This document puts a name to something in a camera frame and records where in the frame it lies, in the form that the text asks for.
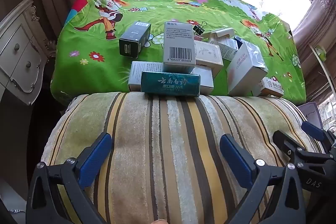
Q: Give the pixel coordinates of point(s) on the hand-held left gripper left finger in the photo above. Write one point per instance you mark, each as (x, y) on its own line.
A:
(94, 158)

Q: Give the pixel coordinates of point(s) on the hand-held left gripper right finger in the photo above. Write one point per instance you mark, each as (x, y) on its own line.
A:
(236, 158)

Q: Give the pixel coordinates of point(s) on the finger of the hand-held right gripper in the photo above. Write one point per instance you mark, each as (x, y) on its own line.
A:
(313, 130)
(284, 142)

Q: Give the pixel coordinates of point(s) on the purple cardboard box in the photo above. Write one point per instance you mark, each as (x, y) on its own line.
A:
(311, 113)

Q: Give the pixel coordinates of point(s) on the small white box red print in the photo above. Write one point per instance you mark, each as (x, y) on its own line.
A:
(273, 87)

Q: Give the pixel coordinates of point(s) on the white box with pink print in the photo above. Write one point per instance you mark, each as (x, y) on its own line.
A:
(244, 77)

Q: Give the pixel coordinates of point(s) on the teal toothpaste box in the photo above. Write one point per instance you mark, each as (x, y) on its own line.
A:
(170, 85)

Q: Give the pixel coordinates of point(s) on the cream white box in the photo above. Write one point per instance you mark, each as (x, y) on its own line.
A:
(208, 54)

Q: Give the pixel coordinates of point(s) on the black box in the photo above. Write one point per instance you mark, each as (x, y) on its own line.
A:
(134, 40)

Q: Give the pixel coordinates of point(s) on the tall white barcode box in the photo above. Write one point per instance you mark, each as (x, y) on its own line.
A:
(178, 40)

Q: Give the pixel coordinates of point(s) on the binder clip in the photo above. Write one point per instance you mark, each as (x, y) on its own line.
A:
(198, 29)

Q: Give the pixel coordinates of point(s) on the floral sheer window curtain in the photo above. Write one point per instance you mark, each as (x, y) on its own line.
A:
(329, 111)

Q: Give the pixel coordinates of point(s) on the white board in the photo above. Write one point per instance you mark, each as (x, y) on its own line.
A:
(322, 66)

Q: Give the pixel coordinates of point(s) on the striped plush cushion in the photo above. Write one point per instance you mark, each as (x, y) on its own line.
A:
(162, 148)

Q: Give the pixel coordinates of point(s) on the green plush item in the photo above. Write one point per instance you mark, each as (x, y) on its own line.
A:
(320, 53)

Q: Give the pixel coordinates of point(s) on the green cartoon printed cloth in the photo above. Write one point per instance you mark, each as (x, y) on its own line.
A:
(105, 69)

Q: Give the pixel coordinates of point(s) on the long grey-white box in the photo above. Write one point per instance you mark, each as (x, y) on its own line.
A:
(135, 74)

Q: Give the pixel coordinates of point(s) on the mauve pleated curtain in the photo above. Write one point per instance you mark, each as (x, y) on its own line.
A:
(315, 24)

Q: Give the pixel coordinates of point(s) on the white box with fine print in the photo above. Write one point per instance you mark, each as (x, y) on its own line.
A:
(228, 48)

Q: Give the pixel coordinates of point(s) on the dark blue box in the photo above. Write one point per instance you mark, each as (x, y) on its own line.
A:
(239, 41)

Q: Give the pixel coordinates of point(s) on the white carved nightstand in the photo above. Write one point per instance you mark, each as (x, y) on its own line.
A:
(21, 56)

